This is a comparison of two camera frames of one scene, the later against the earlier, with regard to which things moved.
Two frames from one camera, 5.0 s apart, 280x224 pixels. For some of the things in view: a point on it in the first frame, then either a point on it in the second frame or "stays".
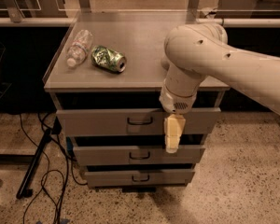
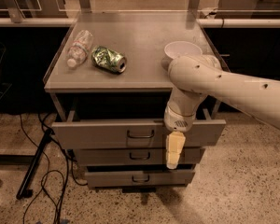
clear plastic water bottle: [80, 48] stays
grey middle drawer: [137, 154] stays
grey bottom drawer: [139, 178] stays
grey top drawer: [134, 122] -> [139, 133]
